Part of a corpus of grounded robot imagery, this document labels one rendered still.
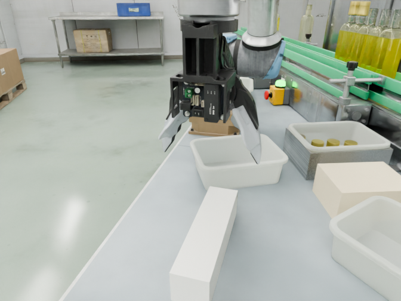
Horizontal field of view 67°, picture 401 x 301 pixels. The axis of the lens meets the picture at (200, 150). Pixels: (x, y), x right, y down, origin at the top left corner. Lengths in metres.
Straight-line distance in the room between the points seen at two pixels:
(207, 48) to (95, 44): 6.00
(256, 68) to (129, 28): 5.99
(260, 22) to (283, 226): 0.55
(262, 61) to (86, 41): 5.60
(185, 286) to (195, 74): 0.30
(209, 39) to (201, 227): 0.32
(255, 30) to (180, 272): 0.68
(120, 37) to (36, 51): 1.73
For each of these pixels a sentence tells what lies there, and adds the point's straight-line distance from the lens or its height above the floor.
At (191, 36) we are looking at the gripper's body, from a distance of 0.36.
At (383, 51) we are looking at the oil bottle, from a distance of 1.11.
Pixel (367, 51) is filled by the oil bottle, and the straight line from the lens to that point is 1.17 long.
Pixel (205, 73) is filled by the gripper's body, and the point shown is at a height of 1.09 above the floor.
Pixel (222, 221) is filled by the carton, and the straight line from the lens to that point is 0.56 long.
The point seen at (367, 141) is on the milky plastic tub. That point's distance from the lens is 0.97.
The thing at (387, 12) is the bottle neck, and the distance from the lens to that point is 1.16.
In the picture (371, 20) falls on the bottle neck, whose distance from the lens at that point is 1.21.
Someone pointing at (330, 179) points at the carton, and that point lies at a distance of 0.71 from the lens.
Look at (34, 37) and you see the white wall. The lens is 7.33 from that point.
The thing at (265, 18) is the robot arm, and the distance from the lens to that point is 0.91.
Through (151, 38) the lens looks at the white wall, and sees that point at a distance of 6.86.
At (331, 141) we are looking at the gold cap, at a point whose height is 0.81.
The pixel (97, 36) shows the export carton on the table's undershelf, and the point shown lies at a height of 0.55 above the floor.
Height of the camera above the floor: 1.17
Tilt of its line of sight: 27 degrees down
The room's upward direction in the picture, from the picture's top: straight up
